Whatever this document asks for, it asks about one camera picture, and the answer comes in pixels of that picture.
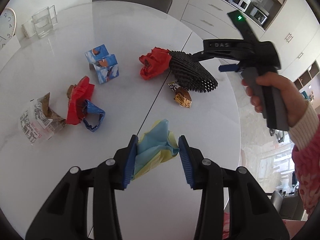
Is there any blue printed carton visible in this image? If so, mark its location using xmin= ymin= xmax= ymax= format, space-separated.
xmin=85 ymin=44 xmax=119 ymax=84

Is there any pink knit sleeve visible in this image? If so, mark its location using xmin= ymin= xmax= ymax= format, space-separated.
xmin=289 ymin=100 xmax=319 ymax=215

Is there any round white wall clock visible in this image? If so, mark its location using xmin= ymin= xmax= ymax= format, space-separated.
xmin=0 ymin=7 xmax=17 ymax=49

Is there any black foam mesh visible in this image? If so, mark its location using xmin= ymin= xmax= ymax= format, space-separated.
xmin=169 ymin=50 xmax=218 ymax=93

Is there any clear glass container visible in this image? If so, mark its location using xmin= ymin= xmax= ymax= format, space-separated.
xmin=31 ymin=5 xmax=57 ymax=38

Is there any blue yellow paper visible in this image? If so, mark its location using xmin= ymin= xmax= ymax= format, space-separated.
xmin=132 ymin=119 xmax=180 ymax=180

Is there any silver microwave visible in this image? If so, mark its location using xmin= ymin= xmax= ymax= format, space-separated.
xmin=249 ymin=4 xmax=269 ymax=26

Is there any brown snack wrapper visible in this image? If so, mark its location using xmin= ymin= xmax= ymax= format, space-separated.
xmin=167 ymin=81 xmax=192 ymax=108

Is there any red and blue wrapper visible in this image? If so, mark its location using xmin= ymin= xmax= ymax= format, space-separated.
xmin=66 ymin=76 xmax=105 ymax=132

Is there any red paper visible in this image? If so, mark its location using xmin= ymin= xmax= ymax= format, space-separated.
xmin=139 ymin=47 xmax=172 ymax=80

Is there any clear printed plastic bag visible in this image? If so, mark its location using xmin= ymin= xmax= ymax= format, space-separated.
xmin=18 ymin=93 xmax=66 ymax=145

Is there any person's right hand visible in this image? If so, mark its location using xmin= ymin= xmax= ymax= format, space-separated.
xmin=256 ymin=72 xmax=308 ymax=128

